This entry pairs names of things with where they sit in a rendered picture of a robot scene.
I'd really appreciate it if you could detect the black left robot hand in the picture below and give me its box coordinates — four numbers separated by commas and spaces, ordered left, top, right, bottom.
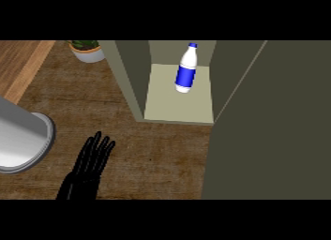
55, 130, 118, 201

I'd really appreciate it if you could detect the olive open cabinet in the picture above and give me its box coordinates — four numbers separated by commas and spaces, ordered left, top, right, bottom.
98, 39, 269, 127

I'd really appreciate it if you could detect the blue and white water bottle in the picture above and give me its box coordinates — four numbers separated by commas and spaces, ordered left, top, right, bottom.
173, 42, 200, 95

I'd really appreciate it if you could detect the dark grey cabinet door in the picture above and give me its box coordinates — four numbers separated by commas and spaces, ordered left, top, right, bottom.
200, 39, 331, 201

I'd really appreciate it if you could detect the potted plant in white pot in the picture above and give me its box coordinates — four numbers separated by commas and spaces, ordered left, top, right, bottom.
64, 39, 106, 65

